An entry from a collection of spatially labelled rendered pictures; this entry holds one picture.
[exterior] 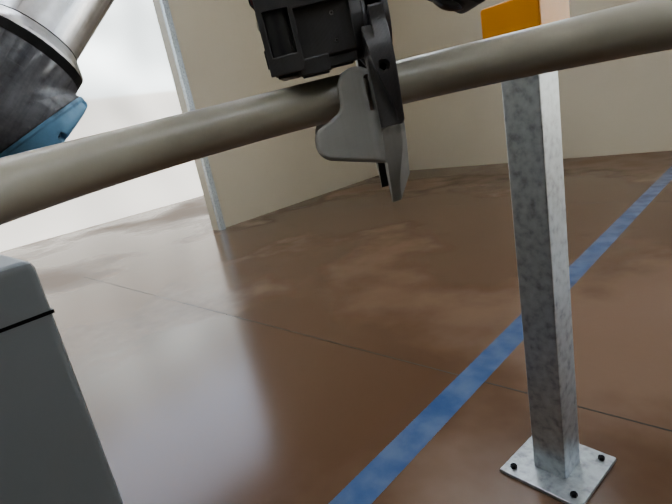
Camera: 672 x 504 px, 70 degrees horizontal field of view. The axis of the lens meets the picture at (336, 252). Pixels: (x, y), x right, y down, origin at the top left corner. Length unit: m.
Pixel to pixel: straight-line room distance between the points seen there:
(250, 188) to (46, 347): 5.11
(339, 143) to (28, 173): 0.18
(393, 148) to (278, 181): 5.60
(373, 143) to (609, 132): 5.76
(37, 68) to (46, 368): 0.37
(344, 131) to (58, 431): 0.47
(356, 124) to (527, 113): 0.74
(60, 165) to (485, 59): 0.26
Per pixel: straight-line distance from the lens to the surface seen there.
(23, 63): 0.73
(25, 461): 0.65
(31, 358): 0.61
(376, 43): 0.31
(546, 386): 1.24
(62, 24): 0.78
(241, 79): 5.78
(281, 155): 5.97
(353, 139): 0.33
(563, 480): 1.38
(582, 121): 6.11
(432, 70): 0.35
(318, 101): 0.34
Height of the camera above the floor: 0.93
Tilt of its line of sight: 15 degrees down
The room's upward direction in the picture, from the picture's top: 11 degrees counter-clockwise
